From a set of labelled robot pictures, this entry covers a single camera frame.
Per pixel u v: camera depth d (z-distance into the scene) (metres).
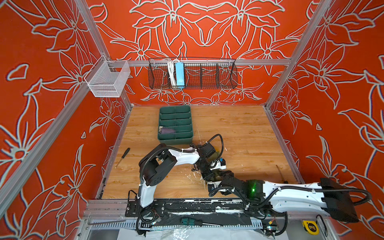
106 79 0.93
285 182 0.80
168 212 0.73
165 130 0.97
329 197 0.43
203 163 0.74
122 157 0.92
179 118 1.04
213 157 0.76
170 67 0.87
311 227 0.67
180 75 0.90
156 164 0.52
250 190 0.58
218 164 0.76
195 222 0.68
